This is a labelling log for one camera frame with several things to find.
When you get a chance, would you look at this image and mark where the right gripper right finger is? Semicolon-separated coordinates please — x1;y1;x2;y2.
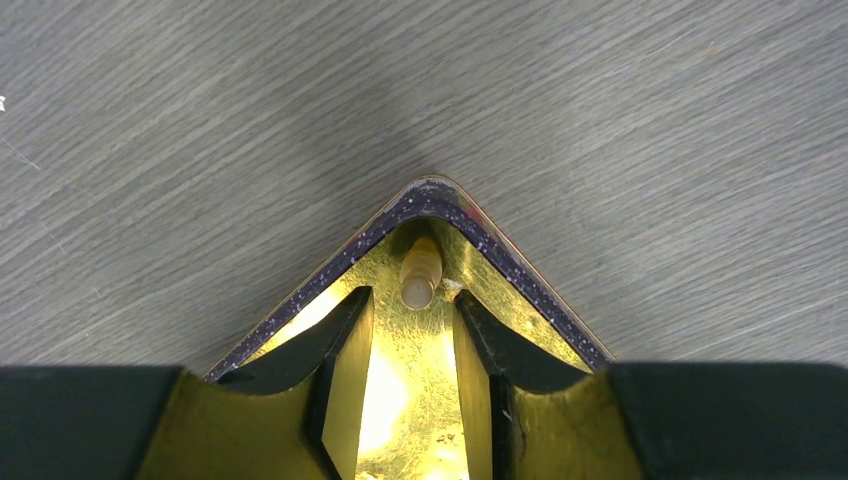
453;291;847;479

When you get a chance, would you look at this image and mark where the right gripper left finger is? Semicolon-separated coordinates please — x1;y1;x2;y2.
1;287;373;479

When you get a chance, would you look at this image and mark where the gold tin box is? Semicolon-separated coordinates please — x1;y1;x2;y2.
200;176;611;479

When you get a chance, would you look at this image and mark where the light wooden pawn in tin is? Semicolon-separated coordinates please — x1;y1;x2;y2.
400;237;443;310

